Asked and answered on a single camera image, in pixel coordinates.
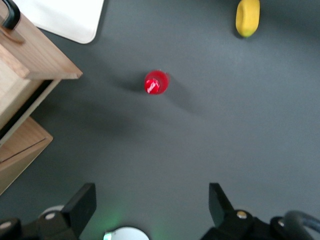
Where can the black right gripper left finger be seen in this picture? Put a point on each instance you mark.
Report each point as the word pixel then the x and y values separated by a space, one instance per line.
pixel 80 205

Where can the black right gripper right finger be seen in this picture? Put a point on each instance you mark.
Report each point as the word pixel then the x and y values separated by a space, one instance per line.
pixel 220 207

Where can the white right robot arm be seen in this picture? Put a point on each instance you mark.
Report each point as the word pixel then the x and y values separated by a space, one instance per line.
pixel 126 233

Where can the wooden drawer cabinet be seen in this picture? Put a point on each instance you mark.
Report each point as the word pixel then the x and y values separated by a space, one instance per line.
pixel 20 152

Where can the red cola bottle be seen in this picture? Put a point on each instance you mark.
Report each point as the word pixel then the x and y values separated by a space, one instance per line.
pixel 156 82

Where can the white rectangular tray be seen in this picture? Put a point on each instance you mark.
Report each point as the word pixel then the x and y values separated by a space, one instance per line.
pixel 67 17

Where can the yellow lemon toy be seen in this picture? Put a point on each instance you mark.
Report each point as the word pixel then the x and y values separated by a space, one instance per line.
pixel 248 18

